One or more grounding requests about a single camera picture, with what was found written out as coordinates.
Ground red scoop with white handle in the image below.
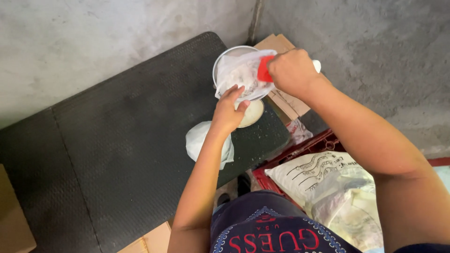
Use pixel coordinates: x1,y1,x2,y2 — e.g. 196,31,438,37
257,55,322,83

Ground white printed sack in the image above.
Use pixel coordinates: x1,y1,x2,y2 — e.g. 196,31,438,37
264,151,368,208

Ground cream round dish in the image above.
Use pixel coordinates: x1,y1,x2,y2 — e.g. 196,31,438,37
234,99,265,128

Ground round metal bowl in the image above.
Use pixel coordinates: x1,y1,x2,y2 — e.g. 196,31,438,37
212,45,278,103

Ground small printed plastic packet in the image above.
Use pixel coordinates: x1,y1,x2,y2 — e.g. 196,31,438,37
286,118,314,145

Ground crumpled white plastic bag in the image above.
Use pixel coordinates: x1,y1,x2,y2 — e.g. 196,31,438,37
185,121,235,171

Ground flattened brown cardboard pieces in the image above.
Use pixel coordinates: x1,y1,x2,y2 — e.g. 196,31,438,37
253,34,312,123

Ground person's right hand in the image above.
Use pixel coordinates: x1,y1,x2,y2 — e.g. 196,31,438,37
267,48,323,101

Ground large translucent plastic bag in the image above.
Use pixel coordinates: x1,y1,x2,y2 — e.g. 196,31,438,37
311,164,384,252

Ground clear plastic bag with grains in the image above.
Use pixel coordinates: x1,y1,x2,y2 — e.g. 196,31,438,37
214,49,278,104

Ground brown cardboard box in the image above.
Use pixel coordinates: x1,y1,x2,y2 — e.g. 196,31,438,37
0,164,37,253
117,220,173,253

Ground person's navy printed shirt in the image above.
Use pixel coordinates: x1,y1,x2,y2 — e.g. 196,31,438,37
210,190,363,253

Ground red plastic crate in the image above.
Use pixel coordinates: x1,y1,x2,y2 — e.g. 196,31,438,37
252,128,450,208

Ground person's left hand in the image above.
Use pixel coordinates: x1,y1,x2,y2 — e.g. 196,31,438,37
210,84,251,136

